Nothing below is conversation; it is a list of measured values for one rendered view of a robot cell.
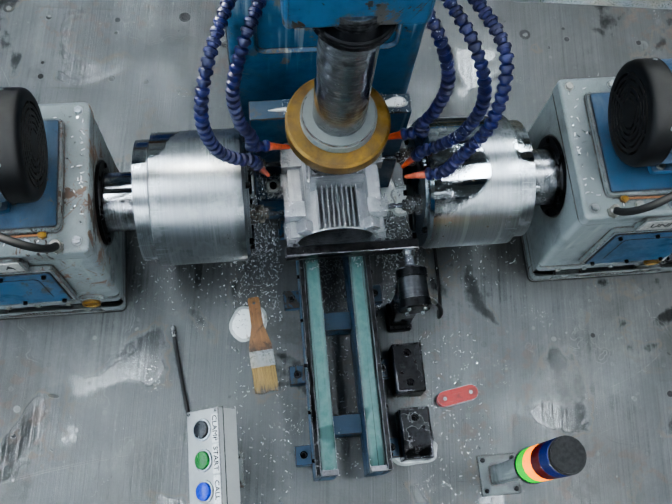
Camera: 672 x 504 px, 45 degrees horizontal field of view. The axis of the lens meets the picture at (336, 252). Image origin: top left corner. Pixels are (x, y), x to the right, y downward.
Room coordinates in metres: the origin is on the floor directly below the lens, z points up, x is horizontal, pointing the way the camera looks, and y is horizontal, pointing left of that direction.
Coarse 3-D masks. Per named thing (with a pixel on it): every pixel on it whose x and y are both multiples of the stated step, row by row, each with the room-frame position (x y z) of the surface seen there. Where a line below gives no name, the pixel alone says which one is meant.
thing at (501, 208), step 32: (448, 128) 0.75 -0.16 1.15; (512, 128) 0.77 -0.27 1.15; (480, 160) 0.69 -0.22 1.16; (512, 160) 0.70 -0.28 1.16; (544, 160) 0.75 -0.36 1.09; (416, 192) 0.66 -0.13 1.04; (448, 192) 0.62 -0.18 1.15; (480, 192) 0.63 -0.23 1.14; (512, 192) 0.65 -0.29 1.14; (544, 192) 0.70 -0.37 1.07; (416, 224) 0.61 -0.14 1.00; (448, 224) 0.58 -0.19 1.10; (480, 224) 0.59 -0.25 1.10; (512, 224) 0.61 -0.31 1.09
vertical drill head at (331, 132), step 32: (352, 32) 0.63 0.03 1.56; (320, 64) 0.64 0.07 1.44; (352, 64) 0.63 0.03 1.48; (320, 96) 0.64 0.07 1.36; (352, 96) 0.63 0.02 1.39; (288, 128) 0.63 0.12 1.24; (320, 128) 0.63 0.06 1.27; (352, 128) 0.63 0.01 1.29; (384, 128) 0.67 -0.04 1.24; (320, 160) 0.59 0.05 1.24; (352, 160) 0.60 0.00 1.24
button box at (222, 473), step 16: (192, 416) 0.16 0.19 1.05; (208, 416) 0.16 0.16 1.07; (224, 416) 0.17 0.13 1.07; (192, 432) 0.13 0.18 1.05; (208, 432) 0.14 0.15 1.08; (224, 432) 0.14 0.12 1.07; (192, 448) 0.11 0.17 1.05; (208, 448) 0.11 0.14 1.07; (224, 448) 0.12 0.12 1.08; (192, 464) 0.08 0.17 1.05; (224, 464) 0.09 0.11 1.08; (192, 480) 0.06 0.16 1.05; (208, 480) 0.06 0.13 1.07; (224, 480) 0.07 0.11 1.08; (192, 496) 0.03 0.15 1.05; (224, 496) 0.04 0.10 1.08
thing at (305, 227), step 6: (372, 216) 0.57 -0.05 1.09; (300, 222) 0.53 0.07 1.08; (306, 222) 0.53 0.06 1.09; (312, 222) 0.54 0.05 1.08; (366, 222) 0.56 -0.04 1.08; (372, 222) 0.56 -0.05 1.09; (378, 222) 0.57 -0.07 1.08; (300, 228) 0.52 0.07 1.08; (306, 228) 0.52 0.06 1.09; (312, 228) 0.53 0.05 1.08; (366, 228) 0.55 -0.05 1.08; (372, 228) 0.55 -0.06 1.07; (378, 228) 0.55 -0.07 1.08; (300, 234) 0.52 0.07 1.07; (306, 234) 0.52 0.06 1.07
